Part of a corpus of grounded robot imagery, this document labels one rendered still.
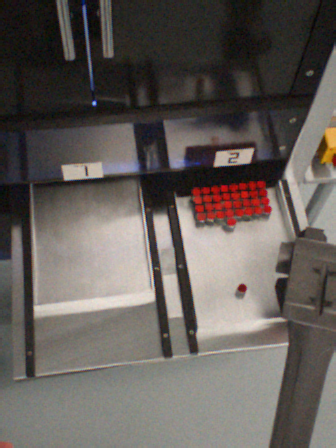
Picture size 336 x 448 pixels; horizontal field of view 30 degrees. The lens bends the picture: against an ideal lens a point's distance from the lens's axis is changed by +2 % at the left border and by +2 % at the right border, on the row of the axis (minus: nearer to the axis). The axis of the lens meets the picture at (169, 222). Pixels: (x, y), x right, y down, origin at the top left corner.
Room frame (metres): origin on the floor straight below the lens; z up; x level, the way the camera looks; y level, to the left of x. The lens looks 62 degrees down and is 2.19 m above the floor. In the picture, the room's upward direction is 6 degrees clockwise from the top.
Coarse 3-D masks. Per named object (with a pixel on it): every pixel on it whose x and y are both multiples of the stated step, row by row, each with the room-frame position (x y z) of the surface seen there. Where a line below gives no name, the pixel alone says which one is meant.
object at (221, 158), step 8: (216, 152) 0.79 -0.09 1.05; (224, 152) 0.79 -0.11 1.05; (232, 152) 0.79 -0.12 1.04; (240, 152) 0.80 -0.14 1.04; (248, 152) 0.80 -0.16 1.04; (216, 160) 0.79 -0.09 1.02; (224, 160) 0.79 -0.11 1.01; (232, 160) 0.79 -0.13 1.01; (240, 160) 0.80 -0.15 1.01; (248, 160) 0.80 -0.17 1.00
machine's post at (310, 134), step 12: (324, 72) 0.83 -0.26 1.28; (324, 84) 0.83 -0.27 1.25; (324, 96) 0.83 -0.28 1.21; (312, 108) 0.83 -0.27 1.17; (324, 108) 0.83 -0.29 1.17; (312, 120) 0.83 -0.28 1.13; (324, 120) 0.84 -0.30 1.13; (300, 132) 0.83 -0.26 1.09; (312, 132) 0.83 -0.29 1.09; (300, 144) 0.83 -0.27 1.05; (312, 144) 0.84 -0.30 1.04; (300, 156) 0.83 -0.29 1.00; (312, 156) 0.84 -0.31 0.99; (276, 168) 0.87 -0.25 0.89; (288, 168) 0.83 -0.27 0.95; (300, 168) 0.83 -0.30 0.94; (288, 180) 0.83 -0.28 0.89; (300, 180) 0.84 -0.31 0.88
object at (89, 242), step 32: (32, 192) 0.73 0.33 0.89; (64, 192) 0.74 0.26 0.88; (96, 192) 0.75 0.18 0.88; (128, 192) 0.76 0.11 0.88; (32, 224) 0.63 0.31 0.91; (64, 224) 0.65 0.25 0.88; (96, 224) 0.66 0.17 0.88; (128, 224) 0.67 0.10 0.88; (32, 256) 0.55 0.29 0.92; (64, 256) 0.57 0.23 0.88; (96, 256) 0.58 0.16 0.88; (128, 256) 0.59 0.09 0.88; (64, 288) 0.49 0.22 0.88; (96, 288) 0.50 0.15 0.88; (128, 288) 0.51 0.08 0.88
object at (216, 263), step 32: (192, 224) 0.69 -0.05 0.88; (256, 224) 0.70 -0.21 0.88; (288, 224) 0.70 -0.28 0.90; (192, 256) 0.60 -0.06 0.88; (224, 256) 0.61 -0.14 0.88; (256, 256) 0.62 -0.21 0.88; (192, 288) 0.51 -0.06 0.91; (224, 288) 0.53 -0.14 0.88; (256, 288) 0.54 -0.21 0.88; (224, 320) 0.46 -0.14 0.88; (256, 320) 0.45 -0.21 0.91
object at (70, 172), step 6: (66, 168) 0.71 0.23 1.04; (72, 168) 0.71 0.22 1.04; (78, 168) 0.72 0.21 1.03; (84, 168) 0.72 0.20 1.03; (90, 168) 0.72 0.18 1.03; (96, 168) 0.72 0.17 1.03; (66, 174) 0.71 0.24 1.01; (72, 174) 0.71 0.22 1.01; (78, 174) 0.72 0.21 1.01; (84, 174) 0.72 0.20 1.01; (90, 174) 0.72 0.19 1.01; (96, 174) 0.72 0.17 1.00
